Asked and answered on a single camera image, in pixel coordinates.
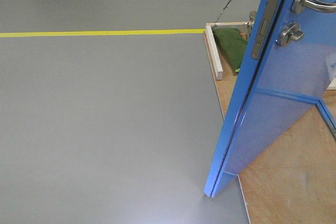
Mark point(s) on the silver thumb turn lock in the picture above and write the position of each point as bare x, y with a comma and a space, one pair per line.
292, 32

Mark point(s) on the blue door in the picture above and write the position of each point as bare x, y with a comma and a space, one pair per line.
275, 91

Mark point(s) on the silver lever door handle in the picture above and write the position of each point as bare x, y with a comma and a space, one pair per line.
299, 6

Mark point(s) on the white back rail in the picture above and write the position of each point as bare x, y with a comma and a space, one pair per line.
241, 26

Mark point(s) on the metal latch plate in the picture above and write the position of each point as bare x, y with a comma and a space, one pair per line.
263, 29

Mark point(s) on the green sandbag left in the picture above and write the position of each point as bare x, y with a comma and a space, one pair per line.
232, 44

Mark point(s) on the plywood door platform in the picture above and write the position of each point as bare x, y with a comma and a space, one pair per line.
293, 180

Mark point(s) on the white side rail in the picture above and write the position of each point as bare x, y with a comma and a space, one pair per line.
213, 52

